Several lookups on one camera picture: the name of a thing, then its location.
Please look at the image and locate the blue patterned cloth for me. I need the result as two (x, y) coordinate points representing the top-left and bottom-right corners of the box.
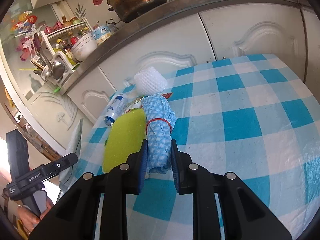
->
(142, 94), (177, 173)

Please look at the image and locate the white blue drink bottle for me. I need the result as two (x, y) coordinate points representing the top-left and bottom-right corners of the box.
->
(104, 93), (129, 127)

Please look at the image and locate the white kitchen cabinet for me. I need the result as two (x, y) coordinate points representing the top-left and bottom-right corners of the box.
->
(68, 3), (319, 122)

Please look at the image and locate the person left hand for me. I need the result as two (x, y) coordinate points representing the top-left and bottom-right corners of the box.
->
(17, 197), (54, 236)

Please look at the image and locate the green yellow sponge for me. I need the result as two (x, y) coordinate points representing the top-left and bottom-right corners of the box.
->
(102, 108), (146, 173)

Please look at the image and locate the red rubber band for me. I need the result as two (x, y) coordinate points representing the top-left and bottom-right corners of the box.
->
(145, 118), (173, 135)

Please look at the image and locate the green wet wipes pack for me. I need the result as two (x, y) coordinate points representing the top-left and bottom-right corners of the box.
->
(124, 98), (142, 114)

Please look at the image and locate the white foam fruit net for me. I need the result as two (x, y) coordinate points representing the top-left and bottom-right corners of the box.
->
(133, 67), (168, 96)

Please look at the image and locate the blue white checkered tablecloth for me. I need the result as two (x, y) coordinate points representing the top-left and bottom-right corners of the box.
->
(71, 54), (319, 239)

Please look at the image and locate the metal ladle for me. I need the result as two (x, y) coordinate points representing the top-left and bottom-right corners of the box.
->
(37, 48), (65, 81)

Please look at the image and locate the white dish rack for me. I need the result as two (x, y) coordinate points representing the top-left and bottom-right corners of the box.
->
(38, 17), (93, 88)

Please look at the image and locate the white ceramic bowl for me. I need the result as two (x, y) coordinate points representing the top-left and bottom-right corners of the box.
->
(71, 33), (98, 61)

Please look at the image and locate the blue white paper cup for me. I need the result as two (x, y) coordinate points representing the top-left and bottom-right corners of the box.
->
(92, 25), (112, 45)

